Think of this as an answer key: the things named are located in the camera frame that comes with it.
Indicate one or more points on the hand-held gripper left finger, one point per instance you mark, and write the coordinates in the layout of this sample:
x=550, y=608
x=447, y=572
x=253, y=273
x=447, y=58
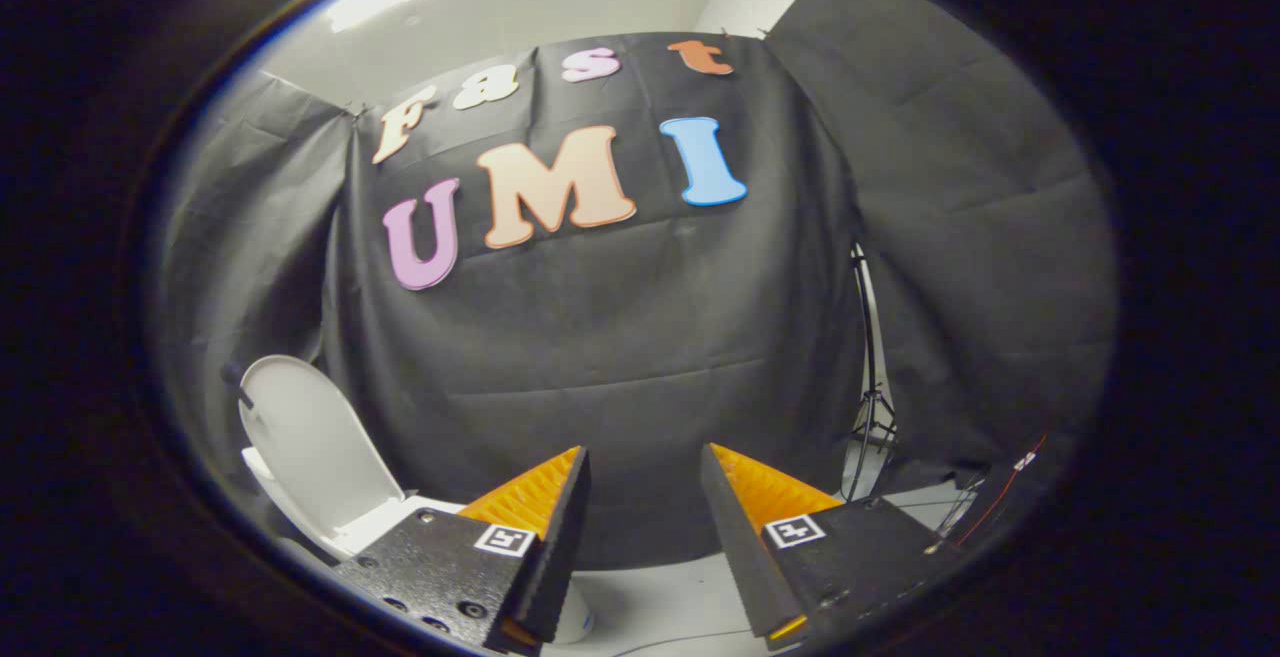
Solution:
x=562, y=537

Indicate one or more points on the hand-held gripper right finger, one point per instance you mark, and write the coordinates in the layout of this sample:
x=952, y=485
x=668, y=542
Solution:
x=728, y=537

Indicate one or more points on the white toilet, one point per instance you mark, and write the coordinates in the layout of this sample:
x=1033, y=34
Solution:
x=400, y=517

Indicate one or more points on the black backdrop cloth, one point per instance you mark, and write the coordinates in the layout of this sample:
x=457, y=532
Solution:
x=600, y=337

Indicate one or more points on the black tripod stand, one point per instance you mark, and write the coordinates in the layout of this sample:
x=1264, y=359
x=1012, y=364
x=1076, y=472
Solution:
x=870, y=357

